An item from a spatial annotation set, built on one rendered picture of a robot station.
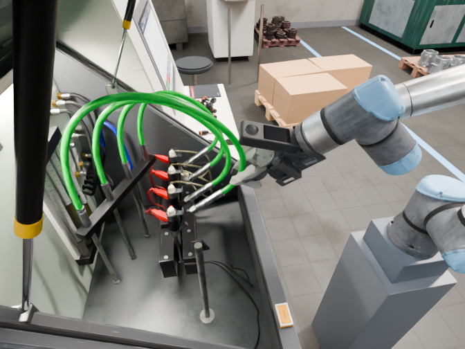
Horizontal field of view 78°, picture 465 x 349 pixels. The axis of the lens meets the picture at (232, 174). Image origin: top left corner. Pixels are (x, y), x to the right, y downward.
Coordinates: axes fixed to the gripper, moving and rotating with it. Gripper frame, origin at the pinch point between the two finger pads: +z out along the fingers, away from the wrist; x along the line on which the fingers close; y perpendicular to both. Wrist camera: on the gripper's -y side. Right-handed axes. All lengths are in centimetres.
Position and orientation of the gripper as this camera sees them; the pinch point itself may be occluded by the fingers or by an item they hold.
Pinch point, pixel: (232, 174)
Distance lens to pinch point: 65.8
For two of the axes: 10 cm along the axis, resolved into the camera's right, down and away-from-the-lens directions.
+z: -6.7, 3.9, 6.2
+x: 0.8, -8.0, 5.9
